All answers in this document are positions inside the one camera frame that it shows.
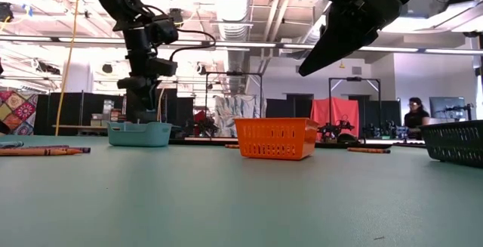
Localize blue crayon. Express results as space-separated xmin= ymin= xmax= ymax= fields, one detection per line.
xmin=0 ymin=140 xmax=25 ymax=150

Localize slanted silver ventilation duct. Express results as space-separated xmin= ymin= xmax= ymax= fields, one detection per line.
xmin=290 ymin=0 xmax=333 ymax=57

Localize black partition panel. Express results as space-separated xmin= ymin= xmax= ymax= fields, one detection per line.
xmin=266 ymin=93 xmax=315 ymax=119
xmin=125 ymin=88 xmax=178 ymax=124
xmin=37 ymin=91 xmax=126 ymax=137

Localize long LED light bar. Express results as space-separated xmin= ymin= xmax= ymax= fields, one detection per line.
xmin=0 ymin=35 xmax=483 ymax=56

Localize teal plastic bin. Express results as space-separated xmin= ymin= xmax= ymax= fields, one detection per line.
xmin=107 ymin=121 xmax=174 ymax=148

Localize stacked storage boxes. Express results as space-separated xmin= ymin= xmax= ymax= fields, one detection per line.
xmin=90 ymin=99 xmax=128 ymax=128

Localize black rig frame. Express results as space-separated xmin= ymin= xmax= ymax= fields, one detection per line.
xmin=205 ymin=71 xmax=264 ymax=139
xmin=327 ymin=76 xmax=383 ymax=142

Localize black metal table frame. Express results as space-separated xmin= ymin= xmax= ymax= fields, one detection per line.
xmin=169 ymin=136 xmax=427 ymax=150

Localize colourful patterned quilt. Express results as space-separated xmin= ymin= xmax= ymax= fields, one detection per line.
xmin=0 ymin=90 xmax=39 ymax=135

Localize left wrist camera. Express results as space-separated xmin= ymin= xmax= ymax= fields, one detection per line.
xmin=149 ymin=57 xmax=179 ymax=77

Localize large silver ventilation duct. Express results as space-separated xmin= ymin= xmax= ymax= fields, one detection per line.
xmin=210 ymin=0 xmax=254 ymax=95

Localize orange plastic basket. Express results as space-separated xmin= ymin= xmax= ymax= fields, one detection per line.
xmin=233 ymin=117 xmax=319 ymax=162

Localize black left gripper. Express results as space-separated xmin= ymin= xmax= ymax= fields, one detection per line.
xmin=115 ymin=27 xmax=159 ymax=124

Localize computer monitor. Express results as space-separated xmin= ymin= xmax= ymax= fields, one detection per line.
xmin=429 ymin=96 xmax=473 ymax=122

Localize red cloth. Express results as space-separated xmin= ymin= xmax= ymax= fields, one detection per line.
xmin=309 ymin=97 xmax=360 ymax=137

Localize white blue patterned cloth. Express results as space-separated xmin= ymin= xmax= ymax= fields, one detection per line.
xmin=214 ymin=94 xmax=267 ymax=138

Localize thin yellow cable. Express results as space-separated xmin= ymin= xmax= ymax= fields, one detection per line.
xmin=156 ymin=88 xmax=167 ymax=124

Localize person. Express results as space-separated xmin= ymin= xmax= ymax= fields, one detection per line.
xmin=402 ymin=97 xmax=431 ymax=130

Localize black plastic basket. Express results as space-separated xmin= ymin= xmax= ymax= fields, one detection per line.
xmin=419 ymin=120 xmax=483 ymax=169

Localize teal table mat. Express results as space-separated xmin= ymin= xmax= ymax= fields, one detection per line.
xmin=0 ymin=134 xmax=483 ymax=247

